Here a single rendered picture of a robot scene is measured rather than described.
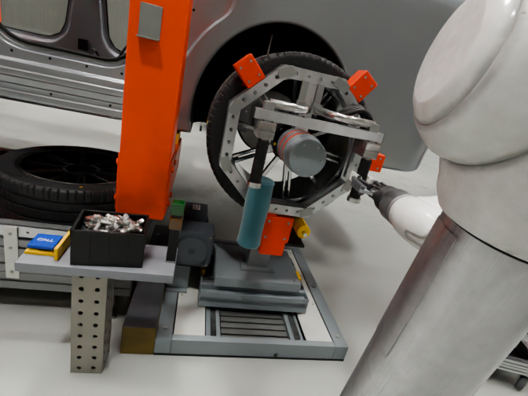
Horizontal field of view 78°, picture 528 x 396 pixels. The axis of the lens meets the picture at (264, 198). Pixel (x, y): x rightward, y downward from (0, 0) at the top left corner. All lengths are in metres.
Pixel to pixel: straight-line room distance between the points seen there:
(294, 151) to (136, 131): 0.51
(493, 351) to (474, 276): 0.07
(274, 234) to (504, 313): 1.08
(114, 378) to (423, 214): 1.13
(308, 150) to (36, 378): 1.16
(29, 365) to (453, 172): 1.41
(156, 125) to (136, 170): 0.17
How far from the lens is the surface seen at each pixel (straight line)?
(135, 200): 1.20
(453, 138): 0.25
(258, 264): 1.58
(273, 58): 1.26
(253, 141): 1.77
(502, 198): 0.26
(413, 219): 0.79
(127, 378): 1.39
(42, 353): 1.51
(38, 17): 14.90
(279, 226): 1.32
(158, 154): 1.14
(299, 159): 1.09
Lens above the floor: 1.07
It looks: 20 degrees down
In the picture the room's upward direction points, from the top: 13 degrees clockwise
